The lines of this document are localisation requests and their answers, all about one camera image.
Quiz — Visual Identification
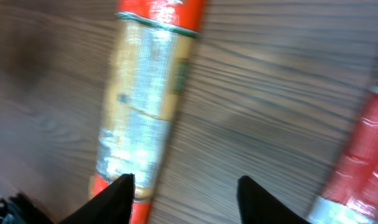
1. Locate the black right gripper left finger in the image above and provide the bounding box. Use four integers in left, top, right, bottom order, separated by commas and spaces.
60, 174, 134, 224

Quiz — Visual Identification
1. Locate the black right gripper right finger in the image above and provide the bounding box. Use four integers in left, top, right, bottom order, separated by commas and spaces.
237, 175, 309, 224

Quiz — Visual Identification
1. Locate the small red white item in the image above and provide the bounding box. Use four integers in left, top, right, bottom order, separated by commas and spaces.
307, 57, 378, 224

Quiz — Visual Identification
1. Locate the red orange snack bag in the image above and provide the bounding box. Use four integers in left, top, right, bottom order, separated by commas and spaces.
93, 0, 205, 223

